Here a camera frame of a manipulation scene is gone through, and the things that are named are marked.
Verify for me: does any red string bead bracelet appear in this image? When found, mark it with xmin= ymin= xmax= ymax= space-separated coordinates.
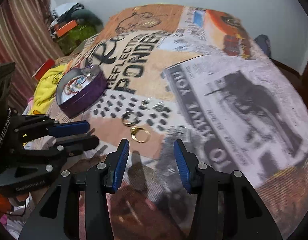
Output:
xmin=62 ymin=76 xmax=88 ymax=96

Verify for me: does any hand in orange sleeve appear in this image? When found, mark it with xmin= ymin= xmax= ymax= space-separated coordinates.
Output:
xmin=0 ymin=193 xmax=29 ymax=219

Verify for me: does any yellow patterned cloth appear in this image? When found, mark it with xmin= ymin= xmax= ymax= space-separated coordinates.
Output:
xmin=29 ymin=64 xmax=67 ymax=115

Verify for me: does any purple heart-shaped tin box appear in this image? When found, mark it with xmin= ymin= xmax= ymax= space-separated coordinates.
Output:
xmin=55 ymin=65 xmax=107 ymax=119

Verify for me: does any striped red curtain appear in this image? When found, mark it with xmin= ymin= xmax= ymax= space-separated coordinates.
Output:
xmin=0 ymin=0 xmax=64 ymax=113

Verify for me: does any silver stud earring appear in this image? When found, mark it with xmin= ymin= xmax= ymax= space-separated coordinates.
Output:
xmin=145 ymin=98 xmax=153 ymax=105
xmin=153 ymin=102 xmax=165 ymax=112

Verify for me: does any green orange clutter pile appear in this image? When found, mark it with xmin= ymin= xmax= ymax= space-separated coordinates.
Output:
xmin=49 ymin=2 xmax=103 ymax=55

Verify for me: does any newspaper print bed blanket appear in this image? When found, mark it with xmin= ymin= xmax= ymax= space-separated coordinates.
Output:
xmin=67 ymin=5 xmax=308 ymax=239

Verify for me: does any dark blue bag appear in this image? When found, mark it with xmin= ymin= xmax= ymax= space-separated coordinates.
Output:
xmin=254 ymin=34 xmax=272 ymax=58

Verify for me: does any gold ring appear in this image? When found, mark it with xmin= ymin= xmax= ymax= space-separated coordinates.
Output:
xmin=129 ymin=126 xmax=151 ymax=144

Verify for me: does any dark thin hoop ring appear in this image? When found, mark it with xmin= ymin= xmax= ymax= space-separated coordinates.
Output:
xmin=122 ymin=112 xmax=139 ymax=127

